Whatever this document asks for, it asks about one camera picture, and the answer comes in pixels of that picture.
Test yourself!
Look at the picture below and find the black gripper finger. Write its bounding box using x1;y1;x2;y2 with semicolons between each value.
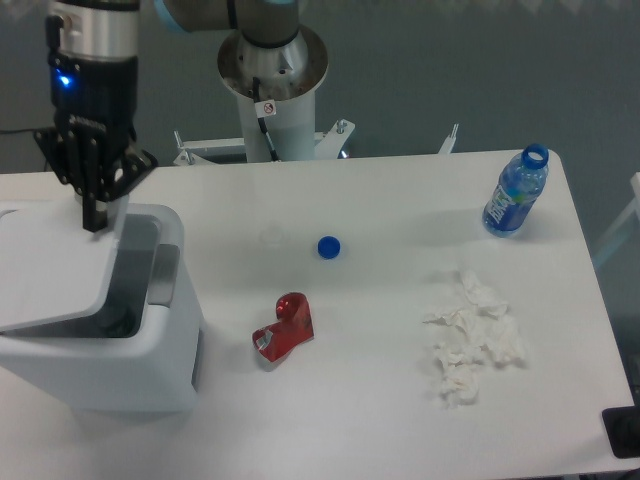
105;147;158;202
33;127;109;232

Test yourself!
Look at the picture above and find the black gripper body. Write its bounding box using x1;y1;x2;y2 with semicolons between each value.
48;51;138;142

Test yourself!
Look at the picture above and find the white trash can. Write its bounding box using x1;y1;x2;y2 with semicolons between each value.
1;198;203;412

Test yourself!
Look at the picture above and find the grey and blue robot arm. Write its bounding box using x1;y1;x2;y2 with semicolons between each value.
33;1;306;232

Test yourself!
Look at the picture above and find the clear bottle inside trash can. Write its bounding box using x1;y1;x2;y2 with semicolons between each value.
94;306;135;338

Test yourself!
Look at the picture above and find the blue bottle cap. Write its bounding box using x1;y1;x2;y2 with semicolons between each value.
316;235;341;260

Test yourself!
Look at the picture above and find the crushed red can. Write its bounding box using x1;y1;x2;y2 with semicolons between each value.
252;292;314;363

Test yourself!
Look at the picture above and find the crumpled white tissue paper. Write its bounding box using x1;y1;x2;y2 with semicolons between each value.
423;269;527;408

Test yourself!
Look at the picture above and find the blue plastic water bottle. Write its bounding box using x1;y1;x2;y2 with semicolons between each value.
482;143;549;238

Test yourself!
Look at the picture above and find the black device at table corner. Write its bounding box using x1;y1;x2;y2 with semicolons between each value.
602;406;639;459

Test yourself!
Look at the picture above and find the black cable on pedestal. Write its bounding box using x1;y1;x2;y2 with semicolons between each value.
251;76;279;162

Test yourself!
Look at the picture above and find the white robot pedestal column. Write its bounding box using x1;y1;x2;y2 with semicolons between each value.
217;25;328;162

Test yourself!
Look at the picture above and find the white metal base frame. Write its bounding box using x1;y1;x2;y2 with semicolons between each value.
173;118;356;166

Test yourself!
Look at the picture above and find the white frame at right edge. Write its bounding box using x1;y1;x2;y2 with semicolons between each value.
591;172;639;271

